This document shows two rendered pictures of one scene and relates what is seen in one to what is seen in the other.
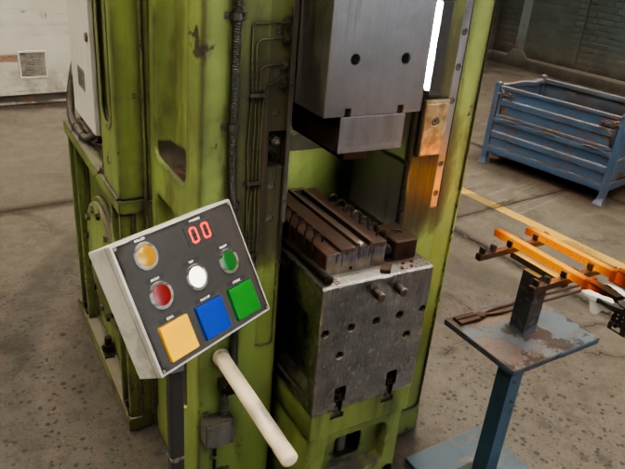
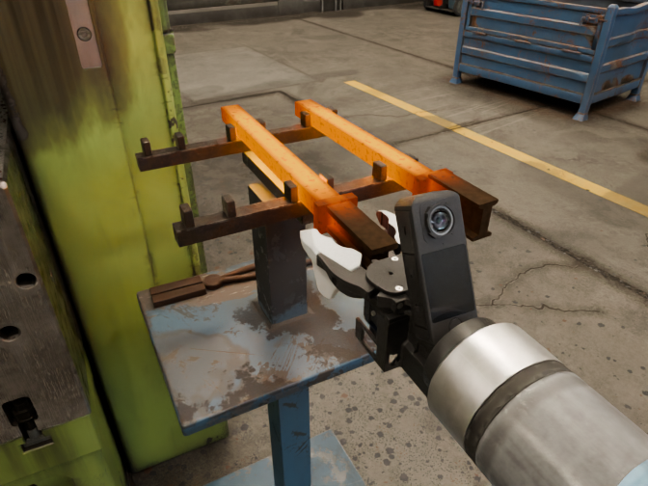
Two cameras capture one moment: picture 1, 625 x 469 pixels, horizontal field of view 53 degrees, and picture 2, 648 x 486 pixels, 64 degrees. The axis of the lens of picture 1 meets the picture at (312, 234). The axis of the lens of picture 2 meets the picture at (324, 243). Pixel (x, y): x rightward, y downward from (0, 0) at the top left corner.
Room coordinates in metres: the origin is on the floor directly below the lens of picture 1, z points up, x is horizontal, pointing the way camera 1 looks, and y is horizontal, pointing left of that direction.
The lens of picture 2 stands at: (1.11, -0.83, 1.20)
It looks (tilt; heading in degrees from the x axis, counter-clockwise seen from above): 33 degrees down; 6
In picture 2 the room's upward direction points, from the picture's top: straight up
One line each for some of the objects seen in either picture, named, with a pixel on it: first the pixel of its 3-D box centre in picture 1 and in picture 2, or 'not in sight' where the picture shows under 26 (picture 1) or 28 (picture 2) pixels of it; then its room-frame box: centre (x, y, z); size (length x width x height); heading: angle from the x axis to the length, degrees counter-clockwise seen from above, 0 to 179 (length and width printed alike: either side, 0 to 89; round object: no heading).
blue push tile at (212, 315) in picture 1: (212, 317); not in sight; (1.14, 0.20, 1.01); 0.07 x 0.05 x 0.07; 147
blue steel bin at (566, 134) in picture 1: (569, 134); (550, 42); (5.33, -2.11, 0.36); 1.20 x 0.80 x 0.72; 42
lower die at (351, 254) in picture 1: (319, 226); not in sight; (1.76, -0.02, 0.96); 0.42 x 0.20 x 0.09; 32
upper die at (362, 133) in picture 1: (329, 111); not in sight; (1.76, -0.02, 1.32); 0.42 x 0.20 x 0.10; 32
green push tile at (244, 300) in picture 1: (243, 299); not in sight; (1.23, 0.14, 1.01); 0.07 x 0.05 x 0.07; 147
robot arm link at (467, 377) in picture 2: not in sight; (495, 384); (1.38, -0.93, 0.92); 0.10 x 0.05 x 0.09; 122
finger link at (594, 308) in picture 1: (595, 304); (326, 270); (1.51, -0.79, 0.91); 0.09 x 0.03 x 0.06; 53
